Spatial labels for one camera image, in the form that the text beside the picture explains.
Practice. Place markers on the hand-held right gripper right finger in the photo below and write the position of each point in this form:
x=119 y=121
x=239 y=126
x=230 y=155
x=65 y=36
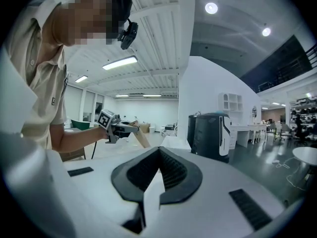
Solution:
x=210 y=207

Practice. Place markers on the round ceiling light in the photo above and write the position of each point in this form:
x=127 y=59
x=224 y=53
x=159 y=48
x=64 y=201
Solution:
x=266 y=32
x=211 y=8

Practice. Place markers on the white shelf cabinet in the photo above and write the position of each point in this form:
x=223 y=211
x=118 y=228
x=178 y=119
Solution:
x=230 y=101

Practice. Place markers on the round white table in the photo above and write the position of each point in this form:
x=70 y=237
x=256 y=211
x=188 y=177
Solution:
x=305 y=155

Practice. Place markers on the black head-worn camera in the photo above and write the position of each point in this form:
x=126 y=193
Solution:
x=128 y=35

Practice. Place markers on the person's head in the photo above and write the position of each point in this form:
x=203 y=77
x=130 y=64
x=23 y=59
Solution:
x=81 y=21

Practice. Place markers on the white ornate desk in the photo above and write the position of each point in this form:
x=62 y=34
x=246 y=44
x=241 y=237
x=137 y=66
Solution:
x=250 y=130

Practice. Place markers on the oval mirror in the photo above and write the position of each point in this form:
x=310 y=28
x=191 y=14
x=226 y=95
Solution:
x=254 y=111

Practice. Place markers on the long ceiling light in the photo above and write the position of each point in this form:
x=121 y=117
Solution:
x=81 y=78
x=121 y=96
x=152 y=95
x=120 y=62

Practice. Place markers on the person's left forearm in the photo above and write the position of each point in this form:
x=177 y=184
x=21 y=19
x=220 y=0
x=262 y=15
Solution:
x=74 y=140

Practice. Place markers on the person's beige clothing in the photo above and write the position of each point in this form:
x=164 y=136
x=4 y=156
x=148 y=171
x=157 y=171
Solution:
x=44 y=83

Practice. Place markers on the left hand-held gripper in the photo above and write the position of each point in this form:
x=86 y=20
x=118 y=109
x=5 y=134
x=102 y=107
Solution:
x=106 y=119

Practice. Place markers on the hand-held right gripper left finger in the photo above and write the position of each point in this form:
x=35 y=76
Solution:
x=99 y=195

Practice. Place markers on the beige paper bag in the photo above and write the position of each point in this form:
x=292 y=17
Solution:
x=142 y=139

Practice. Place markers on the black and white machine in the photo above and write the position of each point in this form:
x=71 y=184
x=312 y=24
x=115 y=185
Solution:
x=210 y=135

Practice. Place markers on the green chair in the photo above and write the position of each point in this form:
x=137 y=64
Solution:
x=80 y=124

